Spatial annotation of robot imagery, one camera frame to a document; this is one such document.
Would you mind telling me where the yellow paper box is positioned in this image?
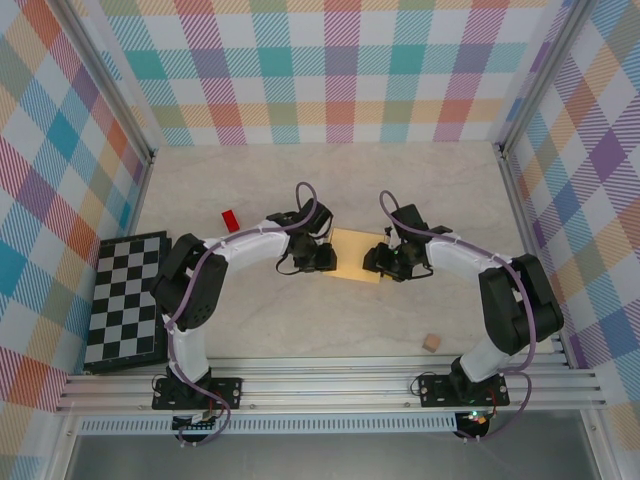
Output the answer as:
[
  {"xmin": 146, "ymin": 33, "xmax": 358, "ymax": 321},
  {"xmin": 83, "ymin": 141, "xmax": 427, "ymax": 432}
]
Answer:
[{"xmin": 322, "ymin": 227, "xmax": 389, "ymax": 282}]

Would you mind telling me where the small circuit board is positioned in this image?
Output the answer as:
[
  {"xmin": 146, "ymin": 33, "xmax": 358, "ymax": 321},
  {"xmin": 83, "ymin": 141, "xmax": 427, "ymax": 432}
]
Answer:
[
  {"xmin": 172, "ymin": 412, "xmax": 221, "ymax": 432},
  {"xmin": 459, "ymin": 409, "xmax": 492, "ymax": 429}
]

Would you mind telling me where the black grey chessboard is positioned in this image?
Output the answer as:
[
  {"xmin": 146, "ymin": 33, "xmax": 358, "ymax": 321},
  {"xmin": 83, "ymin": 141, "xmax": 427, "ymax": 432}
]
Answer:
[{"xmin": 82, "ymin": 229, "xmax": 174, "ymax": 374}]

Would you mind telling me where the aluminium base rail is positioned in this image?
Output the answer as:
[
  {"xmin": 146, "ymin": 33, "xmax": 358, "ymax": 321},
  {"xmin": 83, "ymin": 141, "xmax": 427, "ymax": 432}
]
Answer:
[{"xmin": 54, "ymin": 355, "xmax": 609, "ymax": 414}]

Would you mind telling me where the aluminium side rail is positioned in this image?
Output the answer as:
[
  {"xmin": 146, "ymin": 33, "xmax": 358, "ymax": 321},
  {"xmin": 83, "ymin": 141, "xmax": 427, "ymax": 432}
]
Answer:
[
  {"xmin": 128, "ymin": 149, "xmax": 157, "ymax": 241},
  {"xmin": 499, "ymin": 144, "xmax": 574, "ymax": 369}
]

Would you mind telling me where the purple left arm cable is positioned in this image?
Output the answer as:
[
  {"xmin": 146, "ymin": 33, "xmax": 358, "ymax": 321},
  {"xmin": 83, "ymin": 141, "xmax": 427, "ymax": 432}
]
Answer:
[{"xmin": 162, "ymin": 180, "xmax": 326, "ymax": 449}]

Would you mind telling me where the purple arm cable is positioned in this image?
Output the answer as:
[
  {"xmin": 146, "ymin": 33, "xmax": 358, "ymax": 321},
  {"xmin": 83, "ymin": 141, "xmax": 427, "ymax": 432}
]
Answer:
[
  {"xmin": 162, "ymin": 180, "xmax": 326, "ymax": 449},
  {"xmin": 378, "ymin": 189, "xmax": 541, "ymax": 444}
]

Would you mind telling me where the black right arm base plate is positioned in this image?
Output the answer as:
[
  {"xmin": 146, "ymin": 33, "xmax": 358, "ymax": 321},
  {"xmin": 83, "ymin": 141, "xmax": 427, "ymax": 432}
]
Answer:
[{"xmin": 418, "ymin": 374, "xmax": 510, "ymax": 409}]

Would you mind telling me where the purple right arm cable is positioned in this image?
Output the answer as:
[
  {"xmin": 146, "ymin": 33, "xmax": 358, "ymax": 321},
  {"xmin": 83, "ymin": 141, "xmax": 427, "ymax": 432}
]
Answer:
[{"xmin": 378, "ymin": 189, "xmax": 541, "ymax": 444}]

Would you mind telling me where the slotted grey cable duct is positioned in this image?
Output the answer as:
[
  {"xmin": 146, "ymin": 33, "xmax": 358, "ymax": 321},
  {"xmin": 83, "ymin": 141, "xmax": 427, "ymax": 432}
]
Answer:
[{"xmin": 77, "ymin": 413, "xmax": 459, "ymax": 435}]

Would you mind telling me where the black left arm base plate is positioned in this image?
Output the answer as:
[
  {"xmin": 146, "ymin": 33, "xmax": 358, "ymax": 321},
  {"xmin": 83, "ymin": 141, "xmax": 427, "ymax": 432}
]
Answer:
[{"xmin": 152, "ymin": 377, "xmax": 244, "ymax": 411}]

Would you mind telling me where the aluminium corner post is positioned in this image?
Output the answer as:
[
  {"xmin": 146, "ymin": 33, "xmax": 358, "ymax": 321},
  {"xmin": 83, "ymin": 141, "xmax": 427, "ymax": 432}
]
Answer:
[
  {"xmin": 497, "ymin": 0, "xmax": 599, "ymax": 156},
  {"xmin": 49, "ymin": 0, "xmax": 159, "ymax": 166}
]

